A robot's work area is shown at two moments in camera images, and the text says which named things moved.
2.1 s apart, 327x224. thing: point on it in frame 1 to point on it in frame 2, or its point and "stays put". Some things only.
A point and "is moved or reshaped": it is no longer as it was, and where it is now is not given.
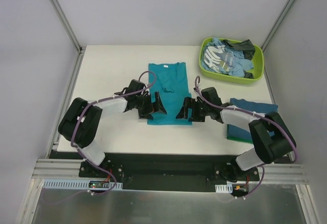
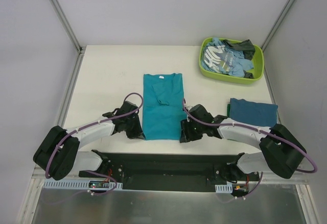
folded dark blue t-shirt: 260,108 stays put
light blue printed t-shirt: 219,58 stays put
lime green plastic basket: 257,61 stays put
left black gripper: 148,105 to 133,129
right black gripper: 193,109 to 189,132
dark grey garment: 245,45 stays put
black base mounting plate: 163,171 stays put
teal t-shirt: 171,84 is moved or reshaped
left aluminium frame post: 62,16 stays put
